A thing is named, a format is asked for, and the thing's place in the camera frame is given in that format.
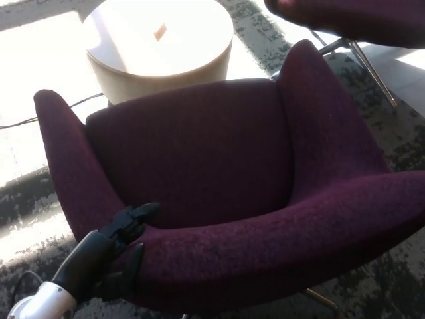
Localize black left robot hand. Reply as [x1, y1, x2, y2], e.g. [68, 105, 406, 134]
[52, 202, 161, 305]

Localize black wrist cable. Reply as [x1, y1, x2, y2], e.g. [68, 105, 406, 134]
[9, 270, 43, 307]

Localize purple fabric swivel armchair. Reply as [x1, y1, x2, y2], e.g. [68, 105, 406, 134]
[33, 39, 425, 319]
[264, 0, 425, 108]

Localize thin black floor cable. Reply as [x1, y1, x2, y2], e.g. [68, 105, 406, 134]
[0, 92, 105, 130]

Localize round beige side table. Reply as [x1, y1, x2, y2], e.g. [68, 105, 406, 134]
[82, 0, 234, 106]

